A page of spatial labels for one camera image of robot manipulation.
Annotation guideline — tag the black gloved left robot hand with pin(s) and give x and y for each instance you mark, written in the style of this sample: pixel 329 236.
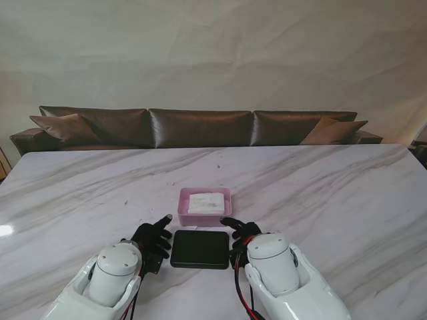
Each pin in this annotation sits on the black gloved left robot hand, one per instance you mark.
pixel 153 238

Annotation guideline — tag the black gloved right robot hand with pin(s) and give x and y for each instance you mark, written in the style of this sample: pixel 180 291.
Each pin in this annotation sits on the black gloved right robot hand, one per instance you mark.
pixel 245 231

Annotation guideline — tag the pink tissue box cover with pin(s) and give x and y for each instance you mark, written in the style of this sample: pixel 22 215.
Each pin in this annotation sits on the pink tissue box cover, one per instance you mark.
pixel 205 218

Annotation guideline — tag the green white tissue pack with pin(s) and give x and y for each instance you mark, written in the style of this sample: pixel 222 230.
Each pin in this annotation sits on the green white tissue pack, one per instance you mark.
pixel 206 203

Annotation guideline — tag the black tissue box base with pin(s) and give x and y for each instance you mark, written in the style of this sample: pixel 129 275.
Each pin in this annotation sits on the black tissue box base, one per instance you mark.
pixel 200 250

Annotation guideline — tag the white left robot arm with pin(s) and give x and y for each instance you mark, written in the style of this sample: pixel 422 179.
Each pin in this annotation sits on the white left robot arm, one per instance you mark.
pixel 100 283

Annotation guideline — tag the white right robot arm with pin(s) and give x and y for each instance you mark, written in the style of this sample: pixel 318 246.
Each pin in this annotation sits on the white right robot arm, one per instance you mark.
pixel 290 280

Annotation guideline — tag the brown leather sofa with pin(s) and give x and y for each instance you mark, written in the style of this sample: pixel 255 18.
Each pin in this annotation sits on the brown leather sofa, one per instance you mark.
pixel 200 130

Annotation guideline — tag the brown sofa back cushion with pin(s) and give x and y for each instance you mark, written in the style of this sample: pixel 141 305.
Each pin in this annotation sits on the brown sofa back cushion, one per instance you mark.
pixel 116 126
pixel 287 128
pixel 200 128

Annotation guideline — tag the brown throw pillow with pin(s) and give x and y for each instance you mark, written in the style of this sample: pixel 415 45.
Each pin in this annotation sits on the brown throw pillow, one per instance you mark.
pixel 330 131
pixel 66 130

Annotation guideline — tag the wooden furniture piece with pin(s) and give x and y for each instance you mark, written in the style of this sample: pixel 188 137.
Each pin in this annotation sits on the wooden furniture piece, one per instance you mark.
pixel 2 163

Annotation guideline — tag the dark furniture piece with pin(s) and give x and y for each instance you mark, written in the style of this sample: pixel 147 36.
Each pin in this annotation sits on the dark furniture piece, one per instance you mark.
pixel 419 146

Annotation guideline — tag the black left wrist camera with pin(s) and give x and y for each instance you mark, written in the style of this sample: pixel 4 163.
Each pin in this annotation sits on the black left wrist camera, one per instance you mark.
pixel 153 265

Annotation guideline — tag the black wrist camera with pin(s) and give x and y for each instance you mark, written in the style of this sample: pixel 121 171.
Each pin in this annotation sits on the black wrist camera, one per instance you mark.
pixel 153 265
pixel 235 256

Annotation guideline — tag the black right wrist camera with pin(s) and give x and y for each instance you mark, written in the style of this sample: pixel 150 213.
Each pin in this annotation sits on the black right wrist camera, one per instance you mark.
pixel 235 256

